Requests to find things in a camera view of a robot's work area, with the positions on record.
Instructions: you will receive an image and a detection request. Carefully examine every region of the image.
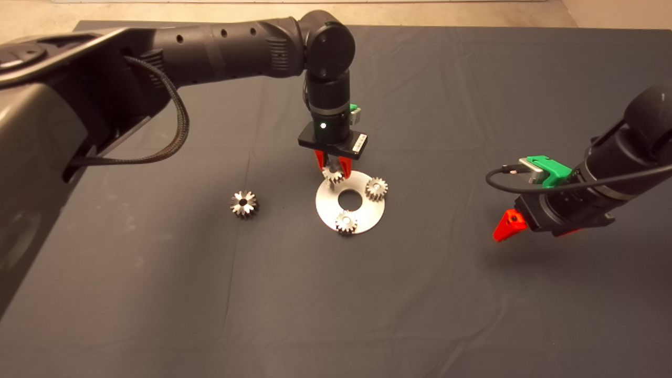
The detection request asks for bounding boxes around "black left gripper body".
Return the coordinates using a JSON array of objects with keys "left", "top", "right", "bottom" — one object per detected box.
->
[{"left": 298, "top": 112, "right": 368, "bottom": 161}]

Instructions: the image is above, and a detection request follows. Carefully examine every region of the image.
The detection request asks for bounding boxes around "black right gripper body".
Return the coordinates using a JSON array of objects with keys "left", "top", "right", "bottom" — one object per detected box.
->
[{"left": 514, "top": 185, "right": 616, "bottom": 237}]

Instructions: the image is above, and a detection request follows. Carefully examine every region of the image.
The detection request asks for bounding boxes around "large steel gear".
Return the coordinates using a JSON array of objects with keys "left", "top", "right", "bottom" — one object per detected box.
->
[{"left": 230, "top": 190, "right": 260, "bottom": 220}]

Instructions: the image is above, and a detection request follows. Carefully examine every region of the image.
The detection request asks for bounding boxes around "round metal plate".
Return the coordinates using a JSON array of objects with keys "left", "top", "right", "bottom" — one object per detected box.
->
[{"left": 316, "top": 170, "right": 386, "bottom": 235}]

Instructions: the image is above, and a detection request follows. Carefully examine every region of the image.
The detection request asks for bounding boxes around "dark grey table cloth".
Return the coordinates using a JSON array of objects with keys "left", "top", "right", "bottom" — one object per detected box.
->
[{"left": 0, "top": 20, "right": 672, "bottom": 378}]

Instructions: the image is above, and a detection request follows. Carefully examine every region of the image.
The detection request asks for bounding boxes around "green right camera mount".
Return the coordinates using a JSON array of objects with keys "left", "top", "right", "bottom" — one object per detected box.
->
[{"left": 527, "top": 155, "right": 573, "bottom": 188}]

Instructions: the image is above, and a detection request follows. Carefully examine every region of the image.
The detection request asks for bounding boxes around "silver right camera box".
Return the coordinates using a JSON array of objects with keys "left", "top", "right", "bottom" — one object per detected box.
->
[{"left": 519, "top": 157, "right": 547, "bottom": 184}]

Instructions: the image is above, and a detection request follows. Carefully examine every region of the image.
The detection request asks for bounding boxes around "braided black left arm cable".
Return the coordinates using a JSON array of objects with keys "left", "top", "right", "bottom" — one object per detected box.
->
[{"left": 68, "top": 56, "right": 190, "bottom": 166}]

